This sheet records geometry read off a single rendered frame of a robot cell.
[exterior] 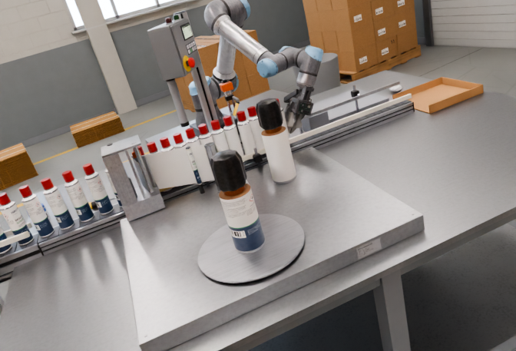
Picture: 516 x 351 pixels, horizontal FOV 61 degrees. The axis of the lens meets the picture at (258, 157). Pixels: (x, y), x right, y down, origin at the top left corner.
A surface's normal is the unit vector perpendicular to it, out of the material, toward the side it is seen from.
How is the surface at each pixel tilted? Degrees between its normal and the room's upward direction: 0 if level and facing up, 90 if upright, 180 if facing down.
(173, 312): 0
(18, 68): 90
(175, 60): 90
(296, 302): 0
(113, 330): 0
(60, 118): 90
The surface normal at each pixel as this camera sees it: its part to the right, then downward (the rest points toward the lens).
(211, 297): -0.23, -0.89
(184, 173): -0.13, 0.43
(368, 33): 0.52, 0.23
